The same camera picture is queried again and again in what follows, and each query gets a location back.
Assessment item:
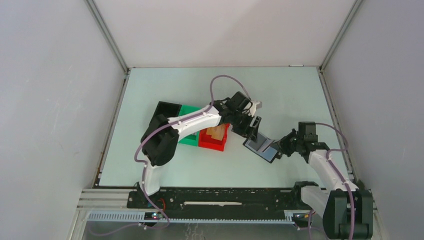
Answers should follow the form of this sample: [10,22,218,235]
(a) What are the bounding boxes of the black leather card holder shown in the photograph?
[243,132,282,164]

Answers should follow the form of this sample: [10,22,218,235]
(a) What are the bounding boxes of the orange cards in red bin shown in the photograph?
[206,124,226,141]

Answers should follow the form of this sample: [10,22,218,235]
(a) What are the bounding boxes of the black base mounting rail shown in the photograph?
[78,186,377,225]

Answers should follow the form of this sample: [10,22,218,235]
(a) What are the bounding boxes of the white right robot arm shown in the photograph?
[269,121,374,240]

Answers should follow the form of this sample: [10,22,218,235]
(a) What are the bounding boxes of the red plastic bin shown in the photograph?
[198,123,230,152]

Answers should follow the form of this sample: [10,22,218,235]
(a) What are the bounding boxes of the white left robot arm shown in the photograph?
[134,91,262,208]

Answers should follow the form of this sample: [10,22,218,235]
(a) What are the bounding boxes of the black plastic bin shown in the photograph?
[149,101,182,128]

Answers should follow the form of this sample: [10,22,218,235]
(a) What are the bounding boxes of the green plastic bin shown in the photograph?
[175,104,206,147]

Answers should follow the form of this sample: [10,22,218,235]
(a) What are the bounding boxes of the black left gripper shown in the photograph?
[230,111,261,144]

